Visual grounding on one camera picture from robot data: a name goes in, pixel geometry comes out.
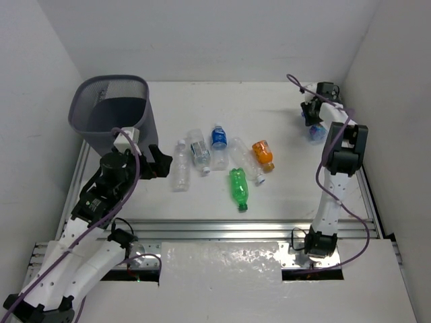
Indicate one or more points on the aluminium rail frame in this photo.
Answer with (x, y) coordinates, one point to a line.
(281, 207)

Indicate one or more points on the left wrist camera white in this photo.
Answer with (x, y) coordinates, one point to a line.
(122, 141)

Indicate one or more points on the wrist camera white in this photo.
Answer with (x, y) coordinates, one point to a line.
(309, 92)
(122, 141)

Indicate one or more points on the clear bottle blue label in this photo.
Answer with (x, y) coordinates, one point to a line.
(219, 148)

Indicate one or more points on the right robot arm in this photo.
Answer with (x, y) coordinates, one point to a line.
(342, 156)

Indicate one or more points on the clear bottle white cap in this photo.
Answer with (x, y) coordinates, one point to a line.
(181, 170)

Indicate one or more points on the green plastic bottle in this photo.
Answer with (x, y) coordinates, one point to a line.
(239, 188)

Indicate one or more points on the orange plastic bottle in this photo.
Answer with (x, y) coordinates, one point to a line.
(264, 155)

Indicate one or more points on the clear bottle grey label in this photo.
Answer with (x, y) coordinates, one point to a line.
(200, 151)

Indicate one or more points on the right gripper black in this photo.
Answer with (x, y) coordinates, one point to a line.
(310, 121)

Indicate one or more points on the grey mesh waste bin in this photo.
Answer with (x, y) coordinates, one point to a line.
(108, 101)

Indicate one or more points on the clear bottle purple label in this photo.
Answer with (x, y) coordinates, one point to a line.
(317, 134)

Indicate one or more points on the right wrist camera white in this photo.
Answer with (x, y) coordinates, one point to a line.
(309, 92)

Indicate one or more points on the clear bottle lying diagonal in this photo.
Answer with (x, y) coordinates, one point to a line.
(243, 158)

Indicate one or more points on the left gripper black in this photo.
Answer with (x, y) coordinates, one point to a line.
(150, 165)

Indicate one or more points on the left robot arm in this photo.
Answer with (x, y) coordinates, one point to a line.
(77, 263)

